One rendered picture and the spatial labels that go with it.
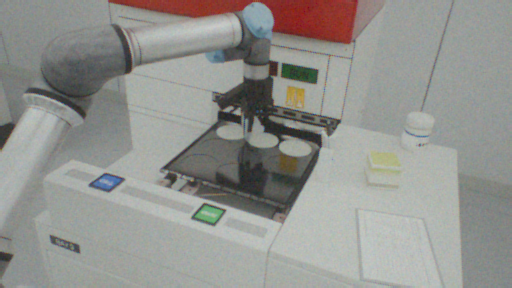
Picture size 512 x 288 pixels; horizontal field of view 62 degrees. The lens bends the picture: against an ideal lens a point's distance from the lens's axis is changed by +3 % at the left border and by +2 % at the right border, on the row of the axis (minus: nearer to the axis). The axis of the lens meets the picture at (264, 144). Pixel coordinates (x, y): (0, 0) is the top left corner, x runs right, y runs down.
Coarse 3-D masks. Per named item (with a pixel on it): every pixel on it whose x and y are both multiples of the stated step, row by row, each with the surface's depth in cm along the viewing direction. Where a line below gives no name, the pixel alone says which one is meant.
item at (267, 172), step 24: (216, 144) 126; (240, 144) 127; (312, 144) 130; (168, 168) 113; (192, 168) 114; (216, 168) 115; (240, 168) 116; (264, 168) 116; (288, 168) 117; (264, 192) 106; (288, 192) 107
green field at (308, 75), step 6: (288, 66) 128; (294, 66) 127; (288, 72) 129; (294, 72) 128; (300, 72) 128; (306, 72) 127; (312, 72) 126; (294, 78) 129; (300, 78) 128; (306, 78) 128; (312, 78) 127
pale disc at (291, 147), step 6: (282, 144) 129; (288, 144) 129; (294, 144) 130; (300, 144) 130; (306, 144) 130; (282, 150) 126; (288, 150) 126; (294, 150) 126; (300, 150) 127; (306, 150) 127
